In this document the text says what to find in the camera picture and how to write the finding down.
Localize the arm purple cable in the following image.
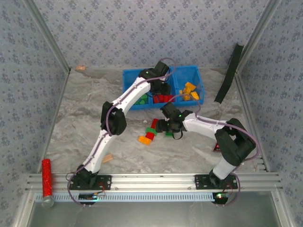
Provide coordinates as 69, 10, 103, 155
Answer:
165, 94, 262, 208
67, 56, 178, 209

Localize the aluminium side rail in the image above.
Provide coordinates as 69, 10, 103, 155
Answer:
36, 68, 71, 175
235, 68, 272, 172

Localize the aluminium frame post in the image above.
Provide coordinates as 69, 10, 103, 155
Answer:
23, 0, 72, 72
236, 0, 284, 71

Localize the aluminium mounting rail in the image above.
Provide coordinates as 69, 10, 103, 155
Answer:
25, 172, 284, 192

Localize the black strap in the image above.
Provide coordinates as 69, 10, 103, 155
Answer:
214, 43, 244, 104

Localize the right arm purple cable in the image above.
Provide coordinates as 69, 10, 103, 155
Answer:
165, 94, 262, 208

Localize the long orange lego brick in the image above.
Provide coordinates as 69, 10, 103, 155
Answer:
138, 136, 152, 146

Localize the red glitter tube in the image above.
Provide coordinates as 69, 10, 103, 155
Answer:
41, 158, 54, 209

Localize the light blue cable duct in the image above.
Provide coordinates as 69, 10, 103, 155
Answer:
35, 191, 216, 203

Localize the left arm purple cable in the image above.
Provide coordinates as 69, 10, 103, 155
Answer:
67, 56, 178, 209

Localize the small circuit board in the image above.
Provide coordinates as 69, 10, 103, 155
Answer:
79, 192, 106, 201
213, 192, 229, 201

